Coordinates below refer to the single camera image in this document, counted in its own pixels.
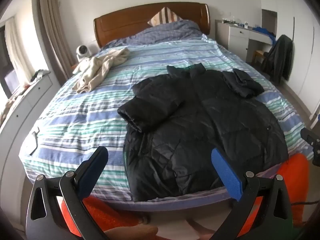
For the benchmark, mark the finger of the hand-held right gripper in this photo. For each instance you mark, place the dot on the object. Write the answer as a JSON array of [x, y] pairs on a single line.
[[310, 137]]

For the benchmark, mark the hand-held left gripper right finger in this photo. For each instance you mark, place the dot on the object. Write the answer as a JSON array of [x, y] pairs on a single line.
[[227, 173]]

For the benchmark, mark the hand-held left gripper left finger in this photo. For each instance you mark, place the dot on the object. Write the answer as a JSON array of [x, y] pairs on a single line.
[[92, 171]]

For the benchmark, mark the black puffer jacket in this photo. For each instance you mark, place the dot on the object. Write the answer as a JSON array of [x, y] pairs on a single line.
[[200, 130]]

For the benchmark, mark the bed with striped duvet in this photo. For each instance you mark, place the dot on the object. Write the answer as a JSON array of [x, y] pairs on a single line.
[[75, 120]]

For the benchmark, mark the purple bed sheet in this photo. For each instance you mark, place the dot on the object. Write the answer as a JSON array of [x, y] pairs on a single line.
[[175, 203]]

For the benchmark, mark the dark jacket on chair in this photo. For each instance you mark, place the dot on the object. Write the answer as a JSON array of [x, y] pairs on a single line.
[[278, 57]]

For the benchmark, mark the white dresser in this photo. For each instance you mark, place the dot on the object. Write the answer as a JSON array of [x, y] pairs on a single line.
[[15, 120]]

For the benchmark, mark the wooden chair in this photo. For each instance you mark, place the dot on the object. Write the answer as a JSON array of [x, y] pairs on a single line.
[[258, 55]]

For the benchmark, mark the beige garment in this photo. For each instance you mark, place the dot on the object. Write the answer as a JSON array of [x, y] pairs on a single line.
[[100, 67]]

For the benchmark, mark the clutter on dresser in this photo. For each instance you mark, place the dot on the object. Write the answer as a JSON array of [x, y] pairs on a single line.
[[38, 75]]

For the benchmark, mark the blue cloth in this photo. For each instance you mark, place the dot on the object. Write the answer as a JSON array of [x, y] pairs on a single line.
[[265, 32]]

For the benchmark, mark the small white fan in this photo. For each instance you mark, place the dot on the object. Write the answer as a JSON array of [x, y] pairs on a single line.
[[82, 52]]

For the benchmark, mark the white desk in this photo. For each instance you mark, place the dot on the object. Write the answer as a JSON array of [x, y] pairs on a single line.
[[235, 37]]

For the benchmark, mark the small toiletries group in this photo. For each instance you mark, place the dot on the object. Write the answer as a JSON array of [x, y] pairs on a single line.
[[235, 22]]

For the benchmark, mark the white sheer curtain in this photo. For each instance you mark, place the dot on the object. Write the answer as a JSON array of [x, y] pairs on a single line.
[[17, 50]]

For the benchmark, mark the brown curtain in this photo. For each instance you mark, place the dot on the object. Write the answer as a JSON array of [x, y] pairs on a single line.
[[50, 30]]

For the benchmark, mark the wooden headboard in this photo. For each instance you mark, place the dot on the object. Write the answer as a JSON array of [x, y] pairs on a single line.
[[120, 25]]

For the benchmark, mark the blue checked pillow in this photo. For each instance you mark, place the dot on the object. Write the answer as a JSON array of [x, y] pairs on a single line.
[[162, 33]]

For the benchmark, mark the striped pillow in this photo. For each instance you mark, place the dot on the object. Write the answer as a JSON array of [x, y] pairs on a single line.
[[163, 16]]

